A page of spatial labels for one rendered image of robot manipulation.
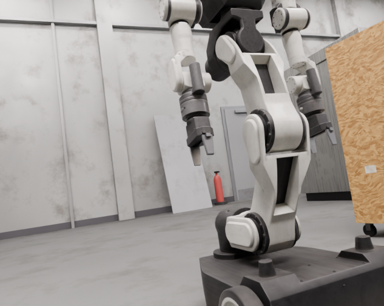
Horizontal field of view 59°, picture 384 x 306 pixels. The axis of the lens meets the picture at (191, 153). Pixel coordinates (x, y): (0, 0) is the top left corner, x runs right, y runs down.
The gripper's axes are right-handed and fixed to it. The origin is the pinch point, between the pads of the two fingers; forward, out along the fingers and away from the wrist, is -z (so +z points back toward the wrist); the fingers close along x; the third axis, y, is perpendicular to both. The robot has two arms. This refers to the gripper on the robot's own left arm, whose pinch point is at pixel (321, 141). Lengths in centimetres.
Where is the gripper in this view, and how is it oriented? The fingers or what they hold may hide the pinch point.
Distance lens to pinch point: 133.7
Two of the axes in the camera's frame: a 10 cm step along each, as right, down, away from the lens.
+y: 9.2, -1.3, 3.6
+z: -2.2, -9.6, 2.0
